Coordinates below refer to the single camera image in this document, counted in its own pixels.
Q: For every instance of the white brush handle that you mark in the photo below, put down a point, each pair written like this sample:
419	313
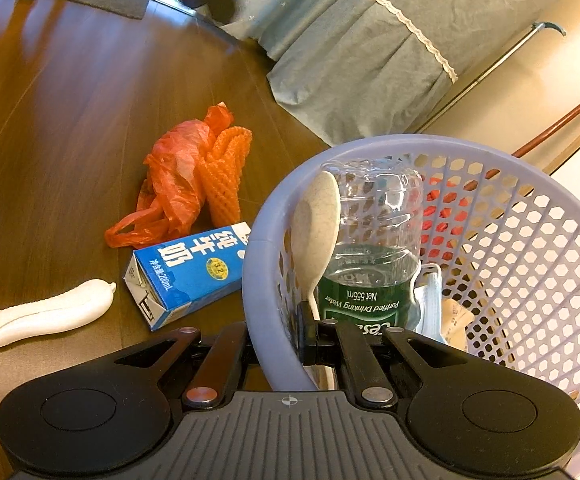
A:
77	307

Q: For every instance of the clear plastic water bottle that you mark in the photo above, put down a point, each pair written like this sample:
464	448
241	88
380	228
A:
370	278

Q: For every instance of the orange foam fruit net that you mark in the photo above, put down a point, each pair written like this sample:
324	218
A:
221	172

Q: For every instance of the lavender plastic mesh basket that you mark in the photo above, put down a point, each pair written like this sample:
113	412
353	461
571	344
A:
506	236

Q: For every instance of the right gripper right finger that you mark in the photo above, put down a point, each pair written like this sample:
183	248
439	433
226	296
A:
341	345

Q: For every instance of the blue milk carton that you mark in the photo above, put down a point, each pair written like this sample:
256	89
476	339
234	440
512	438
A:
170	280

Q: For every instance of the red broom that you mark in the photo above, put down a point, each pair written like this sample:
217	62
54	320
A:
538	130

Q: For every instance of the blue surgical face mask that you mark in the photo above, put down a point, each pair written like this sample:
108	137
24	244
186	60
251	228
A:
428	294

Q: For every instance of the metal dustpan handle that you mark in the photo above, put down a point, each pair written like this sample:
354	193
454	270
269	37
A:
535	29

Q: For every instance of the orange plastic bag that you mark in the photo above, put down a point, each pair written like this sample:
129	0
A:
171	195

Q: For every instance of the beige plastic spoon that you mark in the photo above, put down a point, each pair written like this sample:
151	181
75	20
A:
314	228

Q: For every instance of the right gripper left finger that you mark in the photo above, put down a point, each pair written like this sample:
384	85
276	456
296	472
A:
220	372

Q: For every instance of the brown paper wrapper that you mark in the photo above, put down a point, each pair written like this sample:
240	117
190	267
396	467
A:
455	320

